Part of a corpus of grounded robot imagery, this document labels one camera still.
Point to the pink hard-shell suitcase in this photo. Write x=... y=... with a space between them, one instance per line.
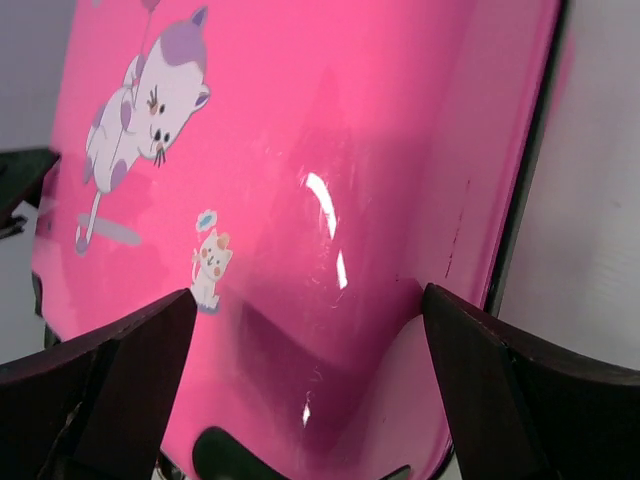
x=306 y=169

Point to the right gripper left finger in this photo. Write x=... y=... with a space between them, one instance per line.
x=97 y=406

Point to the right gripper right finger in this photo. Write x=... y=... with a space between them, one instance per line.
x=521 y=407

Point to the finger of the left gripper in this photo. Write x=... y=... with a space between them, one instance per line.
x=21 y=172

